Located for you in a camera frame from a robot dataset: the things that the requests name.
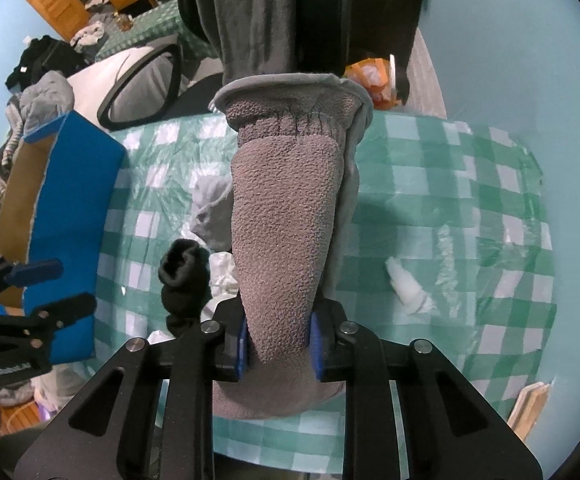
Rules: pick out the orange snack bag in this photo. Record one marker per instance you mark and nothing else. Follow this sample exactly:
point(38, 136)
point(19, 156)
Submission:
point(378, 77)

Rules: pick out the green checkered tablecloth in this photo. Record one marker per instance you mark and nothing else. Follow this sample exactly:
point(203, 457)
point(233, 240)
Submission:
point(459, 205)

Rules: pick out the blue cardboard box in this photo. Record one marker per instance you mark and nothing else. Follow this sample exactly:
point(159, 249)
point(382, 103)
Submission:
point(56, 204)

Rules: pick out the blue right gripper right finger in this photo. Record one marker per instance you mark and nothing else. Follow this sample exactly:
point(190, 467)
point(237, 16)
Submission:
point(316, 346)

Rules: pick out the dark grey striped-cuff garment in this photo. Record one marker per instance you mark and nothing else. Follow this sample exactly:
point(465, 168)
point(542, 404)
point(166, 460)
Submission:
point(269, 37)

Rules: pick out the grey quilted jacket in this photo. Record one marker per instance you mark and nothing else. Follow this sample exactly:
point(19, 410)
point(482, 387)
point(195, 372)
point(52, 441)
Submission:
point(52, 96)

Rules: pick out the black clothes pile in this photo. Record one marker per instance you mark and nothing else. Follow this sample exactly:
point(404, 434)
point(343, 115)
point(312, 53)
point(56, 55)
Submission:
point(40, 57)

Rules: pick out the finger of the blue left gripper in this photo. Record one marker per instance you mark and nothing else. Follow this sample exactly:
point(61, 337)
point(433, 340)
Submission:
point(59, 314)
point(29, 274)

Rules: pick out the black sock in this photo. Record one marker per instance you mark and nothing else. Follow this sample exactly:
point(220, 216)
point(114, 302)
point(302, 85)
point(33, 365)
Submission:
point(184, 276)

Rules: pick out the black hanging coat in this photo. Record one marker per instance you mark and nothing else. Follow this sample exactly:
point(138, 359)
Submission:
point(385, 29)

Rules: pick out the brown fuzzy sock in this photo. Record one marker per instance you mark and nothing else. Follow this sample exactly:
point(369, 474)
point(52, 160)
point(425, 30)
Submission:
point(295, 185)

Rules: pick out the black office chair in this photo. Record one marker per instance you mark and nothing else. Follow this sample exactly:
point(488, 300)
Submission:
point(251, 38)

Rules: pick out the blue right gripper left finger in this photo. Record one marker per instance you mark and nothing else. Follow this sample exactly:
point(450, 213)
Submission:
point(241, 352)

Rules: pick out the far green checkered table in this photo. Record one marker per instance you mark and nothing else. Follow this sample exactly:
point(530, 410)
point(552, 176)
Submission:
point(160, 22)

